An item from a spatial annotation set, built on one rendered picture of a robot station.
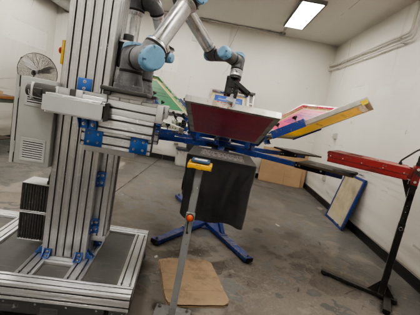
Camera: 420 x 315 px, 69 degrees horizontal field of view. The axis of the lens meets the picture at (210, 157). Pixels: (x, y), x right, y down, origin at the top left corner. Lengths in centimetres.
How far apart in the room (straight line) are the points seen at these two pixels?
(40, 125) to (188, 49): 512
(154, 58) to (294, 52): 549
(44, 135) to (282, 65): 550
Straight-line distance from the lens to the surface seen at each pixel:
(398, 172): 261
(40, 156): 188
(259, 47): 669
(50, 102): 155
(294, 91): 671
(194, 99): 183
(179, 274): 185
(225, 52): 182
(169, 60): 234
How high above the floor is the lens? 124
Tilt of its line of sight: 9 degrees down
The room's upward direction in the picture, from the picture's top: 11 degrees clockwise
